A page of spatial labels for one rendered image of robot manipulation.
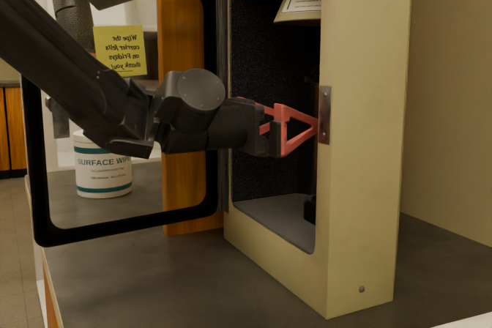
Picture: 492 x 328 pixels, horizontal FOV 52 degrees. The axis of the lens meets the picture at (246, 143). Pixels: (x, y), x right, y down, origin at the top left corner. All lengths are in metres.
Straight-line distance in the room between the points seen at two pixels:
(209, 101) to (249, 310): 0.29
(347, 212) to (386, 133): 0.11
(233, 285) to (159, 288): 0.11
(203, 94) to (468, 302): 0.46
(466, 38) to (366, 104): 0.43
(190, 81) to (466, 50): 0.60
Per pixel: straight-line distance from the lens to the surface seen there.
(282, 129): 0.63
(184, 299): 0.72
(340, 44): 0.60
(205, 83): 0.57
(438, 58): 1.06
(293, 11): 0.70
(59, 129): 0.75
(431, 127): 1.08
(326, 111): 0.60
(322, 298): 0.67
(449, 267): 0.87
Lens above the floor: 1.27
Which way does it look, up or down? 10 degrees down
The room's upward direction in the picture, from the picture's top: straight up
